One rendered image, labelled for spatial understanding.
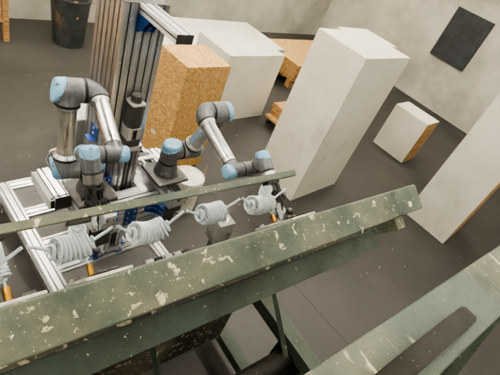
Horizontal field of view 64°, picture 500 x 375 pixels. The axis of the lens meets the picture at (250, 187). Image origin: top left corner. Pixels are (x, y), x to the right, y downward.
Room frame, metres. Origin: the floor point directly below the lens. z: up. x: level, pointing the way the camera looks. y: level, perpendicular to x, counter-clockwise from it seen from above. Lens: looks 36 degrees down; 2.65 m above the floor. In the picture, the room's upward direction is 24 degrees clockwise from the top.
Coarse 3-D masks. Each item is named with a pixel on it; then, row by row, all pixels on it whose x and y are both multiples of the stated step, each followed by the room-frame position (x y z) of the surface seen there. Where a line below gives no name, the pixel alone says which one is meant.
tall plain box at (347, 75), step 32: (320, 32) 4.04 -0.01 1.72; (352, 32) 4.47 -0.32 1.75; (320, 64) 3.95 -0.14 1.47; (352, 64) 3.78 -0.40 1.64; (384, 64) 4.06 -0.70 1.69; (320, 96) 3.87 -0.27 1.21; (352, 96) 3.82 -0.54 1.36; (384, 96) 4.42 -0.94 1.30; (288, 128) 3.97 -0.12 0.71; (320, 128) 3.78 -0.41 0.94; (352, 128) 4.15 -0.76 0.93; (288, 160) 3.87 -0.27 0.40; (320, 160) 3.88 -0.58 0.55; (288, 192) 3.77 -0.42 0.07
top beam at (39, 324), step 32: (416, 192) 1.44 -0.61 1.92; (288, 224) 0.90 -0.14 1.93; (320, 224) 0.98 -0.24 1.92; (352, 224) 1.08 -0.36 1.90; (192, 256) 0.65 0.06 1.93; (224, 256) 0.70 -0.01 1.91; (256, 256) 0.76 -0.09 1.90; (288, 256) 0.83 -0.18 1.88; (96, 288) 0.47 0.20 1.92; (128, 288) 0.51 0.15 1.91; (160, 288) 0.55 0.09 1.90; (192, 288) 0.59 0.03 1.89; (0, 320) 0.34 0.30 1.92; (32, 320) 0.36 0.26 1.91; (64, 320) 0.39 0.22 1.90; (96, 320) 0.43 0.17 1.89; (0, 352) 0.30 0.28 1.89; (32, 352) 0.33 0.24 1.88
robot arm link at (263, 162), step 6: (264, 150) 1.74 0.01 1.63; (258, 156) 1.71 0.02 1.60; (264, 156) 1.71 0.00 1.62; (270, 156) 1.74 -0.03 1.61; (258, 162) 1.70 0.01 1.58; (264, 162) 1.69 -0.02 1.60; (270, 162) 1.71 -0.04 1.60; (258, 168) 1.70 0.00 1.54; (264, 168) 1.68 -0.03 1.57; (270, 168) 1.68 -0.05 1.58
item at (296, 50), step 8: (272, 40) 7.57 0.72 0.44; (280, 40) 7.77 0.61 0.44; (288, 40) 7.99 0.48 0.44; (296, 40) 8.22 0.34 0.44; (304, 40) 8.46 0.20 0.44; (312, 40) 8.72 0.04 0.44; (288, 48) 7.50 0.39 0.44; (296, 48) 7.71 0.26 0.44; (304, 48) 7.93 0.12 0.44; (288, 56) 7.10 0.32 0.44; (296, 56) 7.29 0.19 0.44; (304, 56) 7.49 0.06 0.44; (288, 64) 6.96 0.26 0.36; (296, 64) 6.88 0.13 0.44; (280, 72) 7.01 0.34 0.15; (288, 72) 6.91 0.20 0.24; (296, 72) 6.87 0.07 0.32; (288, 80) 6.87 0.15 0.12
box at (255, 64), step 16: (208, 32) 5.04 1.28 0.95; (224, 32) 5.29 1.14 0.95; (224, 48) 4.73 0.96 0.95; (240, 48) 4.97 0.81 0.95; (256, 48) 5.21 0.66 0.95; (272, 48) 5.49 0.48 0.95; (240, 64) 4.77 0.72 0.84; (256, 64) 5.01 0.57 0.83; (272, 64) 5.27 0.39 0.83; (240, 80) 4.86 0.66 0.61; (256, 80) 5.11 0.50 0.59; (272, 80) 5.39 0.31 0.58; (224, 96) 4.69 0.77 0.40; (240, 96) 4.94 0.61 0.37; (256, 96) 5.21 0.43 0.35; (240, 112) 5.04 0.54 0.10; (256, 112) 5.32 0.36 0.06
